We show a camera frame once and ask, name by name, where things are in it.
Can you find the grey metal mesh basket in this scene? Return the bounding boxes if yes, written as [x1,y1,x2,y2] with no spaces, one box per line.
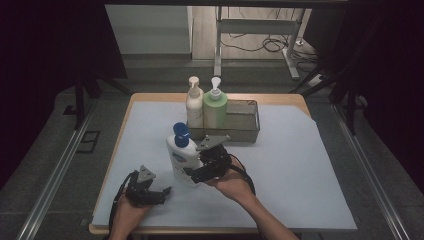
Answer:
[185,98,261,144]

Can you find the hand-held gripper cable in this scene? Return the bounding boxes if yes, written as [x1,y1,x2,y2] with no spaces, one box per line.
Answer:
[107,170,140,240]
[228,153,258,197]

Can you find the person's left hand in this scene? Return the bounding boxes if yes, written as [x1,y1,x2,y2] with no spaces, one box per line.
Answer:
[109,193,153,240]

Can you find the black cables bundle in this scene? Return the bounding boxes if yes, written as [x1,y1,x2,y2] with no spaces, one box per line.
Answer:
[219,6,321,73]

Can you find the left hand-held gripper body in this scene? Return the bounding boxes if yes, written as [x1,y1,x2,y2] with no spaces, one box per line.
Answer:
[124,164,160,208]

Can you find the aluminium rail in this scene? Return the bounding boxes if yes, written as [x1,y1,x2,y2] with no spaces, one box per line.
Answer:
[331,103,411,240]
[16,99,98,240]

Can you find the black metal stand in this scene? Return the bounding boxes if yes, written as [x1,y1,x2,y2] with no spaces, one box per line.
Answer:
[63,71,134,131]
[289,66,368,136]

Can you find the person's right hand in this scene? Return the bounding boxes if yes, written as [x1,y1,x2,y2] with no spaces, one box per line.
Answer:
[204,156,257,203]

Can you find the pale blue paper sheet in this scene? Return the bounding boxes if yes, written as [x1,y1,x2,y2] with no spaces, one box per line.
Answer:
[91,100,358,232]

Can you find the dark curtain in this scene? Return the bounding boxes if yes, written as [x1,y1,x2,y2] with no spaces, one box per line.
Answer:
[303,0,424,188]
[0,0,128,191]

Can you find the white metal stand frame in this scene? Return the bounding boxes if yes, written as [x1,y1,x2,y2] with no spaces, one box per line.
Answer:
[213,5,306,81]

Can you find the cream bottle with cream pump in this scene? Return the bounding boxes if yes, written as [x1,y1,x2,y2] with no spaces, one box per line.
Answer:
[185,75,205,130]

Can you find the white cabinet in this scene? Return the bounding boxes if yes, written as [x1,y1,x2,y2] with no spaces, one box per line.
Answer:
[103,4,194,56]

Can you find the white bottle with blue pump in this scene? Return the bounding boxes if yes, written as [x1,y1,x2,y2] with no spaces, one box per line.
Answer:
[165,121,205,186]

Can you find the green bottle with white pump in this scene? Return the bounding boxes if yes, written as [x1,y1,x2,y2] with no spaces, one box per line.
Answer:
[203,76,229,130]

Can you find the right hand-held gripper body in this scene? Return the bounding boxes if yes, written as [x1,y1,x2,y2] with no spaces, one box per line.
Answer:
[195,134,234,184]

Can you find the left hand-held gripper cable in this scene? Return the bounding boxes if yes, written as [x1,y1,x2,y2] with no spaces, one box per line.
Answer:
[107,170,140,240]

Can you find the right hand-held gripper cable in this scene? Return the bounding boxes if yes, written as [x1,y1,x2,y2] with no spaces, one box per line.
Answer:
[228,153,258,197]

